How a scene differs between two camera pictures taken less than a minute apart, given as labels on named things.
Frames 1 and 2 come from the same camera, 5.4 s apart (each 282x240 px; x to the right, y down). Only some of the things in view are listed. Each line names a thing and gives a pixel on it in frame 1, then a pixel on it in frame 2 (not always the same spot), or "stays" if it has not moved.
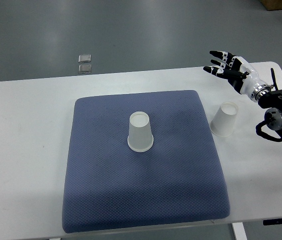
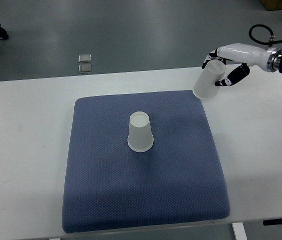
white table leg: (239, 231) stays
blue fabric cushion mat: (107, 185) stays
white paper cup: (221, 124) to (204, 87)
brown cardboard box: (274, 5) stays
